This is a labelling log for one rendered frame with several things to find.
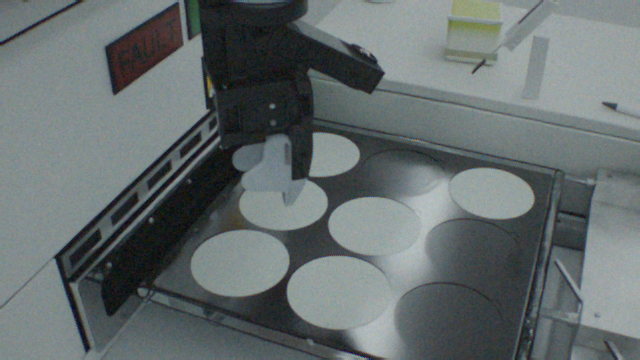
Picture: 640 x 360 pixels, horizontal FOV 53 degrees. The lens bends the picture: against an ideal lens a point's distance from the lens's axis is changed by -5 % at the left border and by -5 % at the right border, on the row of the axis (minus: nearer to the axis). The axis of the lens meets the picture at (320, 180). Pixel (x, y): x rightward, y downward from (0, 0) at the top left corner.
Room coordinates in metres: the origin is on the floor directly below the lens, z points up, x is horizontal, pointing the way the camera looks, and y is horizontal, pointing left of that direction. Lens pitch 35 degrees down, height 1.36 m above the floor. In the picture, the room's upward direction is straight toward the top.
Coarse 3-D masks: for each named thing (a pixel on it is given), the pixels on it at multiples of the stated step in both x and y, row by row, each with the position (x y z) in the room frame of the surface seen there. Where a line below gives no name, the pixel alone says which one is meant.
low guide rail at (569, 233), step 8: (544, 216) 0.64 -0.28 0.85; (560, 224) 0.62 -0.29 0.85; (568, 224) 0.62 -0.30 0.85; (576, 224) 0.62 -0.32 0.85; (584, 224) 0.62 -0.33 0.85; (560, 232) 0.62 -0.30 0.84; (568, 232) 0.61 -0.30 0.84; (576, 232) 0.61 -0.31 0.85; (560, 240) 0.62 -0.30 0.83; (568, 240) 0.61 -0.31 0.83; (576, 240) 0.61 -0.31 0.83; (576, 248) 0.61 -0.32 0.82
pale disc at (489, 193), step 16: (464, 176) 0.65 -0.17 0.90; (480, 176) 0.65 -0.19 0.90; (496, 176) 0.65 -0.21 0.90; (512, 176) 0.65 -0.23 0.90; (464, 192) 0.62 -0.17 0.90; (480, 192) 0.62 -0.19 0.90; (496, 192) 0.62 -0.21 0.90; (512, 192) 0.62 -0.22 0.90; (528, 192) 0.62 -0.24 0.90; (464, 208) 0.59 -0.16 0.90; (480, 208) 0.59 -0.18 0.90; (496, 208) 0.59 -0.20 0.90; (512, 208) 0.59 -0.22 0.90; (528, 208) 0.59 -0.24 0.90
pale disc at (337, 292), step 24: (312, 264) 0.50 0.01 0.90; (336, 264) 0.50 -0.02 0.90; (360, 264) 0.50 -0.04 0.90; (288, 288) 0.46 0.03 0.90; (312, 288) 0.46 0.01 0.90; (336, 288) 0.46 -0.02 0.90; (360, 288) 0.46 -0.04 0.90; (384, 288) 0.46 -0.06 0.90; (312, 312) 0.43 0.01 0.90; (336, 312) 0.43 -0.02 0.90; (360, 312) 0.43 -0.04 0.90
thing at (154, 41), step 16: (176, 16) 0.63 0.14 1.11; (144, 32) 0.58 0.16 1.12; (160, 32) 0.60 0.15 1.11; (176, 32) 0.63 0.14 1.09; (112, 48) 0.53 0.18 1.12; (128, 48) 0.55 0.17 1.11; (144, 48) 0.58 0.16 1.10; (160, 48) 0.60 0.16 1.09; (128, 64) 0.55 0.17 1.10; (144, 64) 0.57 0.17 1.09; (128, 80) 0.55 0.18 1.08
